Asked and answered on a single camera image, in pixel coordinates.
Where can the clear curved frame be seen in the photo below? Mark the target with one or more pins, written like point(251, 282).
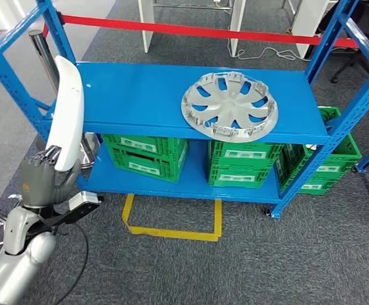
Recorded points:
point(5, 202)

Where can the white curved plastic part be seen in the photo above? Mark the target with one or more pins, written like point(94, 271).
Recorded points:
point(68, 109)

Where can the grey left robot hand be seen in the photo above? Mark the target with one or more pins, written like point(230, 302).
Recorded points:
point(36, 183)

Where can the white desk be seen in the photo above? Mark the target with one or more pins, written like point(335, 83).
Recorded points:
point(146, 25)
point(308, 21)

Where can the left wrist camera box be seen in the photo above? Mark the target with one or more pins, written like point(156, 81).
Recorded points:
point(82, 201)

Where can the grey plastic wheel cover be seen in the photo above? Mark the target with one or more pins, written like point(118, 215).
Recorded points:
point(232, 107)

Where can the red barrier belt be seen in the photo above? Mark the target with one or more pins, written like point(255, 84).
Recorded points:
point(187, 30)

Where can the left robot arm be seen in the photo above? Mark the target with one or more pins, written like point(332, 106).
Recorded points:
point(16, 261)

